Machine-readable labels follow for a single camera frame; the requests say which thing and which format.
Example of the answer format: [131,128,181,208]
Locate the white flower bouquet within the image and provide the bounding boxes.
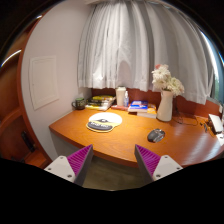
[152,64,184,96]

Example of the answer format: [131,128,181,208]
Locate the white wall panel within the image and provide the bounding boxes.
[29,56,59,110]

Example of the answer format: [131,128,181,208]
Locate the red flat book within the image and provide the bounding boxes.
[111,105,128,111]

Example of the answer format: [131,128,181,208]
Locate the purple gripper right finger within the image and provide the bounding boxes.
[134,145,182,184]

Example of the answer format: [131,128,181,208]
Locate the dark green mug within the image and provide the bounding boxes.
[72,97,86,110]

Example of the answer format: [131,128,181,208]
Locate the white cylindrical container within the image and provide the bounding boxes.
[116,86,126,106]

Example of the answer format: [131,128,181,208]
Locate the black grey computer mouse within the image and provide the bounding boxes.
[147,129,165,143]

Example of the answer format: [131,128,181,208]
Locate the white sheer curtain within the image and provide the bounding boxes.
[78,0,213,104]

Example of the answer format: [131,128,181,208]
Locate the white device at right edge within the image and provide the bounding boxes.
[208,114,223,133]

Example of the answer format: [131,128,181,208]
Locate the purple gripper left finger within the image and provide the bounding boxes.
[45,145,93,186]

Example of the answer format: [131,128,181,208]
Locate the wooden desk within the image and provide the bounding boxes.
[50,109,224,167]

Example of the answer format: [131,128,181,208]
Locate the small clear spray bottle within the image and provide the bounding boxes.
[124,90,129,107]

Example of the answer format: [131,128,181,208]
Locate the round white black mouse pad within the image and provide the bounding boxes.
[86,112,122,133]

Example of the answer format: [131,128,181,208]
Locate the black cable on desk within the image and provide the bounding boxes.
[171,111,211,134]

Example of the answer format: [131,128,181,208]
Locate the white ceramic vase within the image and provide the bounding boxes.
[157,90,173,122]

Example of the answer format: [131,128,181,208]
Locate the stack of yellow black books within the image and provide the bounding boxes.
[86,95,116,111]

